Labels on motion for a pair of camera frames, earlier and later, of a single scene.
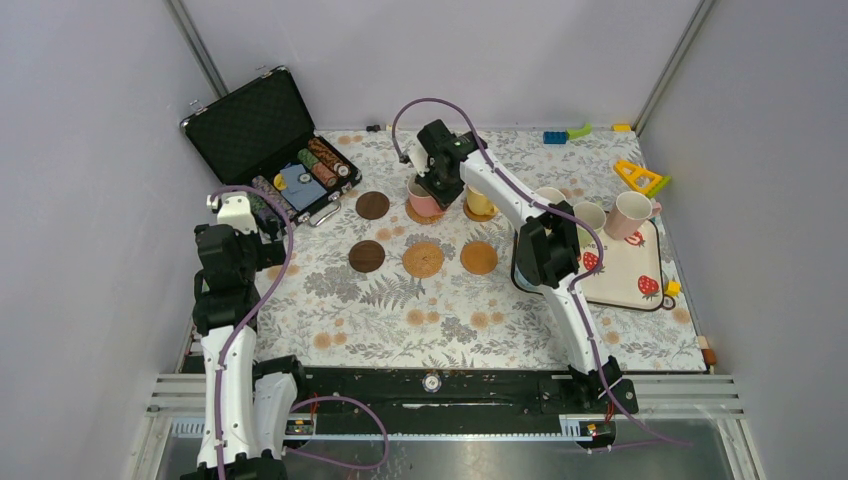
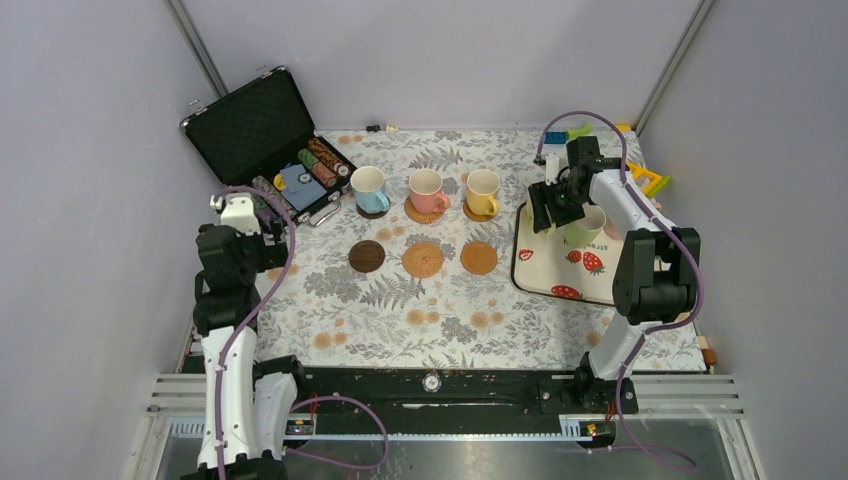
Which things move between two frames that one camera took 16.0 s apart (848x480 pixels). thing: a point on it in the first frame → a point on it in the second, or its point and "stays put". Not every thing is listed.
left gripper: [246, 229] stays put
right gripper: [443, 198] → [540, 194]
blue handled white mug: [521, 283] → [367, 183]
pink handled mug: [421, 202] stays put
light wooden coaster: [423, 259] stays put
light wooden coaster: [418, 218] stays put
